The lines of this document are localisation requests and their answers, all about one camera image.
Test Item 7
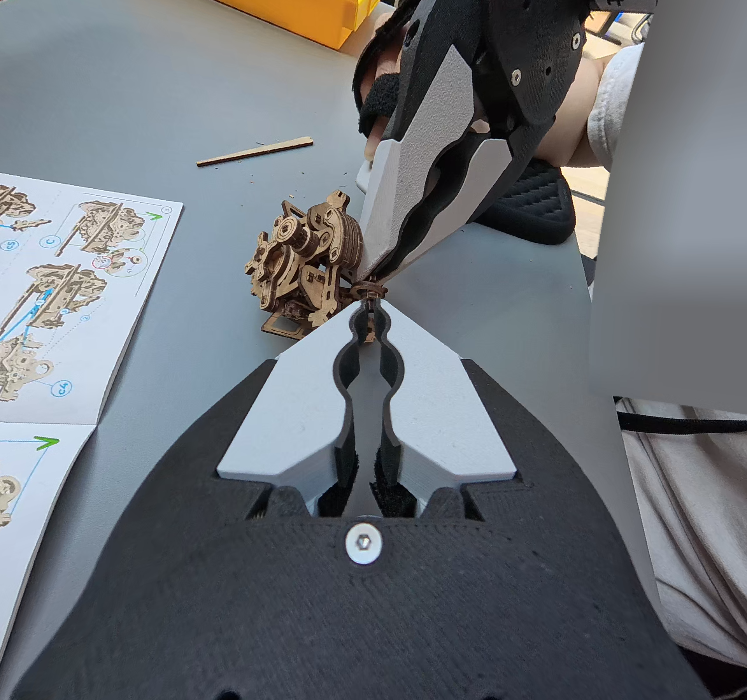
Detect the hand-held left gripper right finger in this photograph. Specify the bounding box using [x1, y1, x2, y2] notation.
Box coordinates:
[366, 300, 520, 519]

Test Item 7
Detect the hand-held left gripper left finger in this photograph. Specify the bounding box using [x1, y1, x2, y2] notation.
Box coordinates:
[215, 300, 364, 519]

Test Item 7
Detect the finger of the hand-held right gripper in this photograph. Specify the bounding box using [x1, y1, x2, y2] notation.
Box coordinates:
[376, 137, 516, 283]
[356, 45, 475, 281]

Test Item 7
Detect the small wooden wheel part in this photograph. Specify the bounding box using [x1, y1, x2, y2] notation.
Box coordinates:
[352, 281, 390, 311]

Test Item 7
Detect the wooden mechanical puzzle model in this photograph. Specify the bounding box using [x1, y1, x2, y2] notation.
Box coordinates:
[244, 189, 377, 346]

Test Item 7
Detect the person's right forearm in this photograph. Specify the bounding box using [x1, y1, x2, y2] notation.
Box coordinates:
[534, 17, 610, 170]

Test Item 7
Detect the grey desk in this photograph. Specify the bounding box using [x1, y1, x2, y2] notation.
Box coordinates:
[0, 0, 666, 700]

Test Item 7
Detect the person's right hand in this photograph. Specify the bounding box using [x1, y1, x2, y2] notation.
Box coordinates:
[365, 118, 389, 162]

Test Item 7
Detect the thin wooden stick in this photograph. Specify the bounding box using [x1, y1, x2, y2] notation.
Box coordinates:
[196, 136, 314, 168]

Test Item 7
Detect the assembly instruction booklet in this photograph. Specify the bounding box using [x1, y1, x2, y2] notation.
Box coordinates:
[0, 172, 184, 648]

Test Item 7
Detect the person's white shirt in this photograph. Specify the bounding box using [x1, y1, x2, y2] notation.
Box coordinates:
[586, 43, 747, 654]

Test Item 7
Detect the black strap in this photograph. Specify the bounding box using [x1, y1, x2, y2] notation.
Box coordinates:
[615, 411, 747, 435]

